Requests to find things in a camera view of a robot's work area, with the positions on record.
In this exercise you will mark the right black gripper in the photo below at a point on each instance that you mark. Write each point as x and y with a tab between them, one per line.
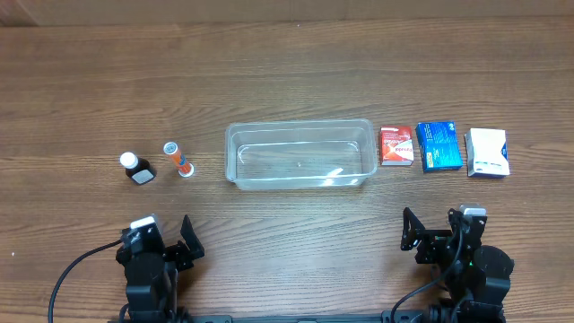
430	240

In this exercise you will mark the blue medicine box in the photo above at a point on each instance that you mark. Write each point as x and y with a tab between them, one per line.
439	146

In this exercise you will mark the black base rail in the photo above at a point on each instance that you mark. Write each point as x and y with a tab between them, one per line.
383	317

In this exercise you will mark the white medicine box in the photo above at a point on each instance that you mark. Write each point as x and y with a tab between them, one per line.
487	153

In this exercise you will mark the dark syrup bottle white cap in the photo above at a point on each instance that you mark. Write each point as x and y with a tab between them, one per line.
139	170

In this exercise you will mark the clear plastic container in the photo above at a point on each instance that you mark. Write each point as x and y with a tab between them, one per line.
300	154

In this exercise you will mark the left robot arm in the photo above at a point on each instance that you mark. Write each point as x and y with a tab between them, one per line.
151	269

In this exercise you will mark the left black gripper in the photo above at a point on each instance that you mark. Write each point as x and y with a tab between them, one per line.
171	251

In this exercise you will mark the red medicine box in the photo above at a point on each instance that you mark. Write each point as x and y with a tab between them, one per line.
396	146

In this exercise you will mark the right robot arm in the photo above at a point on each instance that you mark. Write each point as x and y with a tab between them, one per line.
476	276

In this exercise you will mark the orange tablet tube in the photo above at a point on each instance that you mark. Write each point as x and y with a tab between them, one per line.
184	167

